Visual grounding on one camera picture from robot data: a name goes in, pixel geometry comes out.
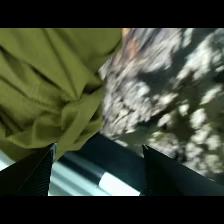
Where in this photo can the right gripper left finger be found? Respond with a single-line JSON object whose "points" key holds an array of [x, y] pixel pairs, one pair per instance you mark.
{"points": [[30, 176]]}

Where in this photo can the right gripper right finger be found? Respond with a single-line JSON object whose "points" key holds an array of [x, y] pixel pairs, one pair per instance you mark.
{"points": [[173, 180]]}

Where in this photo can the olive brown long-sleeved shirt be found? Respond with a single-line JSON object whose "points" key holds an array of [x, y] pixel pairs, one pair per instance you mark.
{"points": [[50, 83]]}

